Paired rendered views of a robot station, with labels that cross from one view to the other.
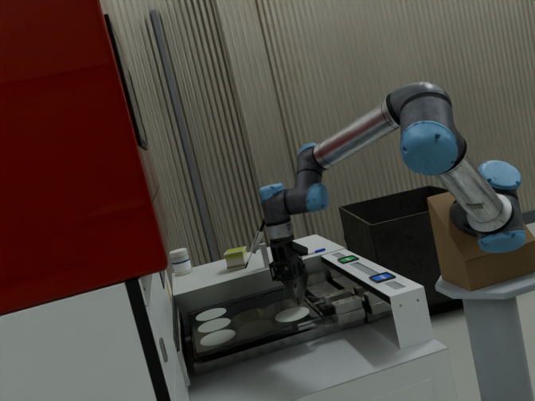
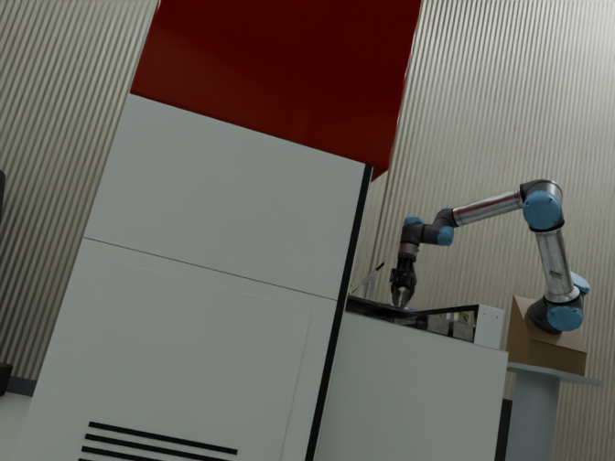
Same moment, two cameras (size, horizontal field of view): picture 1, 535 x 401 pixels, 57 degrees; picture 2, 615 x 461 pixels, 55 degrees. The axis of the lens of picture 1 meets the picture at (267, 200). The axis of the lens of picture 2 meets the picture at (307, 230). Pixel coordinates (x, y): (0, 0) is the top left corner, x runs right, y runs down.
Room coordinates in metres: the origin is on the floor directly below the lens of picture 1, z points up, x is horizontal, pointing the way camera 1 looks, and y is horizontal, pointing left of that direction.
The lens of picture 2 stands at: (-0.79, 0.40, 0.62)
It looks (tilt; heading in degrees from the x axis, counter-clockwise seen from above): 13 degrees up; 359
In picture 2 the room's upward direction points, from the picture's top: 13 degrees clockwise
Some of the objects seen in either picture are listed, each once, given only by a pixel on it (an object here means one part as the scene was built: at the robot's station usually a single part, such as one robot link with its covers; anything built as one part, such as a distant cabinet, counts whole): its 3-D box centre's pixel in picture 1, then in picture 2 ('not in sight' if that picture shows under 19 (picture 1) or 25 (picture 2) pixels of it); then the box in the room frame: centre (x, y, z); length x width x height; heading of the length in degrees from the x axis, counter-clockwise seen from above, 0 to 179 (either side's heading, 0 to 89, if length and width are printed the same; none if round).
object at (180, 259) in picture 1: (181, 262); not in sight; (1.89, 0.39, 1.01); 0.07 x 0.07 x 0.10
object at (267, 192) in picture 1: (275, 204); (412, 231); (1.39, -0.02, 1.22); 0.09 x 0.08 x 0.11; 65
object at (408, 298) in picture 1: (368, 290); (450, 328); (1.43, -0.24, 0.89); 0.55 x 0.09 x 0.14; 10
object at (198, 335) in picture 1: (248, 315); (356, 305); (1.43, 0.13, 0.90); 0.34 x 0.34 x 0.01; 10
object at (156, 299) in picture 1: (165, 317); (319, 252); (1.20, 0.32, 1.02); 0.81 x 0.03 x 0.40; 10
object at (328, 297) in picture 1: (337, 297); not in sight; (1.42, -0.14, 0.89); 0.08 x 0.03 x 0.03; 100
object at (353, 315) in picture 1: (330, 299); (416, 329); (1.50, -0.12, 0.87); 0.36 x 0.08 x 0.03; 10
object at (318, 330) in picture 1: (281, 342); not in sight; (1.32, 0.05, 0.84); 0.50 x 0.02 x 0.03; 100
